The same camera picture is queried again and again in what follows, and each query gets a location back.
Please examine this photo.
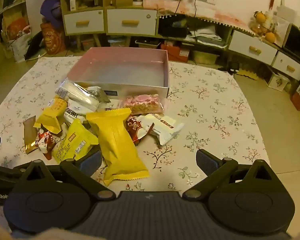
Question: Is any orange fruit lower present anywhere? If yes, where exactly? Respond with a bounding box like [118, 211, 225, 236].
[264, 32, 276, 43]

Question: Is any brown gold snack bar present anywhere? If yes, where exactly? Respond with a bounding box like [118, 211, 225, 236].
[23, 116, 38, 154]

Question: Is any clear barcode cracker pack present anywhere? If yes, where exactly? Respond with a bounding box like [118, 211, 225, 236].
[56, 79, 100, 112]

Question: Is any pink cloth on cabinet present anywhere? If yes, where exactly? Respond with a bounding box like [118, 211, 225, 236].
[142, 0, 256, 36]

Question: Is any small yellow snack pack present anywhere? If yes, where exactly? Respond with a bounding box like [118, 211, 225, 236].
[33, 98, 68, 134]

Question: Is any large yellow snack pack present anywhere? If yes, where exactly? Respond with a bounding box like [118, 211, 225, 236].
[86, 108, 149, 186]

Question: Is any pink nougat clear pack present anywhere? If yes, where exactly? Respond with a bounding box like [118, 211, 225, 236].
[120, 94, 164, 115]

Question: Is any red small candy wrapper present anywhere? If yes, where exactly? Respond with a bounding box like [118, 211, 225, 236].
[36, 128, 56, 160]

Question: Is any wooden cabinet with drawers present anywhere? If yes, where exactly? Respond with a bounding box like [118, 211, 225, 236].
[61, 0, 300, 81]

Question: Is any purple hat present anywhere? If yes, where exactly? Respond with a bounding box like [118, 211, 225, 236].
[40, 0, 63, 29]

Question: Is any orange fruit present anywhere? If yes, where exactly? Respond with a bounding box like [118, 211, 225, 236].
[264, 32, 276, 43]
[254, 11, 267, 24]

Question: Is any red cardboard box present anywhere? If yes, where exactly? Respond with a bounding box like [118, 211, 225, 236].
[160, 44, 190, 63]

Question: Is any white black-text snack pack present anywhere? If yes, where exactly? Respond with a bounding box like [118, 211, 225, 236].
[64, 99, 93, 126]

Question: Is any orange printed bag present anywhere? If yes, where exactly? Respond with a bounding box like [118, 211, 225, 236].
[40, 23, 66, 55]

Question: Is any black tripod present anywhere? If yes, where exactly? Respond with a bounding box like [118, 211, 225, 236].
[218, 61, 240, 75]

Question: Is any clear storage bin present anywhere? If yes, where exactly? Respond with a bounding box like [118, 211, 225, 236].
[135, 39, 161, 49]

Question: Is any floral tablecloth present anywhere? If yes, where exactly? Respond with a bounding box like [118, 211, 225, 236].
[0, 56, 268, 193]

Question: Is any pink cardboard box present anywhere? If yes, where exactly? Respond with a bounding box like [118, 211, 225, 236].
[66, 47, 170, 99]

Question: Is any silver small snack pack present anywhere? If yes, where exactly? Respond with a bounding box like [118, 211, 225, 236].
[87, 86, 110, 103]

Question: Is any orange fruit upper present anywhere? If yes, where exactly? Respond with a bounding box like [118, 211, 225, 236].
[254, 11, 267, 24]

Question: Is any red white candy pack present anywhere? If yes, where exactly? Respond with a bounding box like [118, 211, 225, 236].
[126, 115, 154, 145]

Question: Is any black microwave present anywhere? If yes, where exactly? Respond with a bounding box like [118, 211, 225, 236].
[282, 24, 300, 59]

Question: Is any yellow labelled snack pack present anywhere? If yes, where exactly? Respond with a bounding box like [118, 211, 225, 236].
[52, 119, 99, 164]

